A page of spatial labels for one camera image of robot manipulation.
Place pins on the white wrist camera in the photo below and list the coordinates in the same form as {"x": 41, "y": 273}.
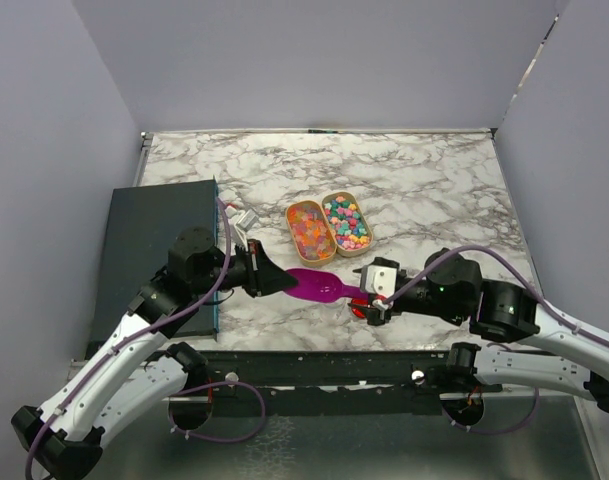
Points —
{"x": 243, "y": 222}
{"x": 378, "y": 280}

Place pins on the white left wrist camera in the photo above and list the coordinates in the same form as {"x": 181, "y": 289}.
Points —
{"x": 243, "y": 222}

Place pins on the dark box with blue edge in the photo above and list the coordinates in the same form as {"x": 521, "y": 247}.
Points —
{"x": 143, "y": 223}

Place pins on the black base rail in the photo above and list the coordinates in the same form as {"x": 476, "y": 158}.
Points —
{"x": 247, "y": 383}

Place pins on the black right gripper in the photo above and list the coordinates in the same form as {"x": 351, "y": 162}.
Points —
{"x": 378, "y": 315}

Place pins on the beige tray opaque star candies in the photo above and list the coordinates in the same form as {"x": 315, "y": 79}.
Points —
{"x": 349, "y": 227}

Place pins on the red round lid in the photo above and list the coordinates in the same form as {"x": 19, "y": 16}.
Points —
{"x": 359, "y": 307}

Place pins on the beige tray translucent star candies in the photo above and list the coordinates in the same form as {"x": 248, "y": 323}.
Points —
{"x": 311, "y": 234}

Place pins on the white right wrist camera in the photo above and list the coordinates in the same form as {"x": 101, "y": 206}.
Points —
{"x": 378, "y": 280}

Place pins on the purple plastic scoop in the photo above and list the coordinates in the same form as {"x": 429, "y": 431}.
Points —
{"x": 321, "y": 287}

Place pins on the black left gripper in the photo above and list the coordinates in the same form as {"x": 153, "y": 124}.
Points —
{"x": 264, "y": 276}

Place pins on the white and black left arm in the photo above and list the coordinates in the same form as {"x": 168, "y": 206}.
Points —
{"x": 138, "y": 364}

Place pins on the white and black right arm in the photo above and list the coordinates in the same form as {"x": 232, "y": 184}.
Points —
{"x": 530, "y": 341}

